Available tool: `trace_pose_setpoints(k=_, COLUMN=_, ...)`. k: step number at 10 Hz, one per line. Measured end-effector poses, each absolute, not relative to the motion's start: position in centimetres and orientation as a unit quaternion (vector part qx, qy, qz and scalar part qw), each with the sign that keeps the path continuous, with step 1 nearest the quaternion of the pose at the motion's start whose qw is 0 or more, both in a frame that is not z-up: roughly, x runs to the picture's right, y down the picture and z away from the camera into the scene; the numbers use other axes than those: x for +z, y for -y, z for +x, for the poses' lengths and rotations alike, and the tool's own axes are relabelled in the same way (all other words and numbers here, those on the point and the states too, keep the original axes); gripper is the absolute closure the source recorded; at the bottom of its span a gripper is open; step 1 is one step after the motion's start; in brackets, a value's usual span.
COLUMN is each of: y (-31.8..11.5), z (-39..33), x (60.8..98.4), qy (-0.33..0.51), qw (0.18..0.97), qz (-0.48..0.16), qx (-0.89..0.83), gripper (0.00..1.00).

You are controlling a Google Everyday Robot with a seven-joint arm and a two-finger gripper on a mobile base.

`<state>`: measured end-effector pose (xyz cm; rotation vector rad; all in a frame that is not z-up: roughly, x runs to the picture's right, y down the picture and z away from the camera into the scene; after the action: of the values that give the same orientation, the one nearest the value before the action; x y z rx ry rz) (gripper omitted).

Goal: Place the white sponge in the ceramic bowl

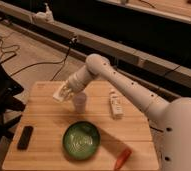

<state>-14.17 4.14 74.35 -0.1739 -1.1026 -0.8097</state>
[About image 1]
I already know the black rectangular remote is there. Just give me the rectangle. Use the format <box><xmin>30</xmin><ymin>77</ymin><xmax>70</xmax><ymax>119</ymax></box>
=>
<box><xmin>17</xmin><ymin>126</ymin><xmax>34</xmax><ymax>150</ymax></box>

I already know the white sponge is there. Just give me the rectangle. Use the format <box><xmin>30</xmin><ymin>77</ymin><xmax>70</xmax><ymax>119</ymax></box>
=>
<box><xmin>53</xmin><ymin>85</ymin><xmax>68</xmax><ymax>102</ymax></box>

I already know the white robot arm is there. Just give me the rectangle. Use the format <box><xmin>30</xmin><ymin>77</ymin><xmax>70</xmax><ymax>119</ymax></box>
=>
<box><xmin>63</xmin><ymin>54</ymin><xmax>191</xmax><ymax>171</ymax></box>

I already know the white object on ledge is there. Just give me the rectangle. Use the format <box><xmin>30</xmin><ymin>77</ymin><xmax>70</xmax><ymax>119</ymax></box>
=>
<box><xmin>34</xmin><ymin>4</ymin><xmax>54</xmax><ymax>23</ymax></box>

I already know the translucent plastic cup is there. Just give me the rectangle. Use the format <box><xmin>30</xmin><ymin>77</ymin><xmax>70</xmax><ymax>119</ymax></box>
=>
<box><xmin>72</xmin><ymin>92</ymin><xmax>87</xmax><ymax>113</ymax></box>

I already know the black floor cable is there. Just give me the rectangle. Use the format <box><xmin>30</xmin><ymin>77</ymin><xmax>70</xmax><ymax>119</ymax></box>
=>
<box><xmin>0</xmin><ymin>33</ymin><xmax>77</xmax><ymax>82</ymax></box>

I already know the green ceramic bowl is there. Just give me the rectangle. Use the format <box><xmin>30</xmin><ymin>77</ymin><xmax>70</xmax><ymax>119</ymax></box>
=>
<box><xmin>62</xmin><ymin>121</ymin><xmax>100</xmax><ymax>160</ymax></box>

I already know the orange carrot toy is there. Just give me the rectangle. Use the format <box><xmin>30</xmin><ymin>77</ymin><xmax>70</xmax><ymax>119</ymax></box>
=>
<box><xmin>114</xmin><ymin>148</ymin><xmax>132</xmax><ymax>171</ymax></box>

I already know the white tube bottle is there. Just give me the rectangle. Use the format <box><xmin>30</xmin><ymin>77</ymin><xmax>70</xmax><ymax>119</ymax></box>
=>
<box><xmin>109</xmin><ymin>92</ymin><xmax>123</xmax><ymax>119</ymax></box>

